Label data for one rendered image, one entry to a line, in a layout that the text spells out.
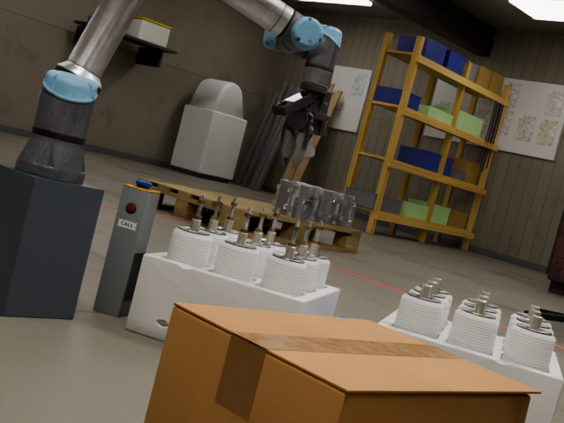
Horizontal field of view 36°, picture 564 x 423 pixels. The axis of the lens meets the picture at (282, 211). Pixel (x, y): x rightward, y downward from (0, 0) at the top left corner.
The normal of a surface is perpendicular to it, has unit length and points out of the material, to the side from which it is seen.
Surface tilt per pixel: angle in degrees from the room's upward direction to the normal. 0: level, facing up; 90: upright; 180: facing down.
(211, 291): 90
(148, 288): 90
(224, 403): 90
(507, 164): 90
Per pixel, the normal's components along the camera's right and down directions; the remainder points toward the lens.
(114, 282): -0.27, -0.01
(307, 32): 0.28, 0.13
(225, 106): 0.75, 0.23
